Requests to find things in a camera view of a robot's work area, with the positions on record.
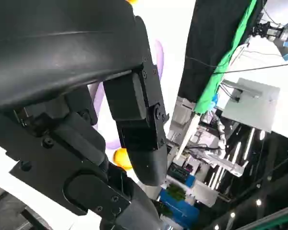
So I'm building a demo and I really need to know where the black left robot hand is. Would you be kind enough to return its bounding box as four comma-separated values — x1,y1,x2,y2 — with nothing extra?
0,0,170,230

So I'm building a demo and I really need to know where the lilac plate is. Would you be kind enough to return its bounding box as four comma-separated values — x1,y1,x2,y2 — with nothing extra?
87,39,164,151

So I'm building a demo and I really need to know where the black backdrop cloth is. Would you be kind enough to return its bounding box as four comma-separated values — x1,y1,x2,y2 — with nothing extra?
177,0,267,104

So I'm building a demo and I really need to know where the white pole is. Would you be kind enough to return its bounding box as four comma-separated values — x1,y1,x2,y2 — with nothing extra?
175,112,201,161

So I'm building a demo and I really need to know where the green cloth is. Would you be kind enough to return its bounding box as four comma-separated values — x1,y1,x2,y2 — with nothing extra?
193,0,259,113

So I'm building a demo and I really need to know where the blue box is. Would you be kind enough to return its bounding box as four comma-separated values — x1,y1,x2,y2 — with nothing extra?
158,189,200,226

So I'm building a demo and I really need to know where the white machine box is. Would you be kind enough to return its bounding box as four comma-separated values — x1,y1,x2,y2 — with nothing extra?
222,78,281,132

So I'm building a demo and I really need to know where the aluminium frame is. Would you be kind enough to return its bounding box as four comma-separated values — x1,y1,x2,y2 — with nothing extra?
201,153,249,177

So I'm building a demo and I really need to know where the thin black background cable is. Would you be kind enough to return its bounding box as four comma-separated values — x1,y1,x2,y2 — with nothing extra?
185,56,288,74

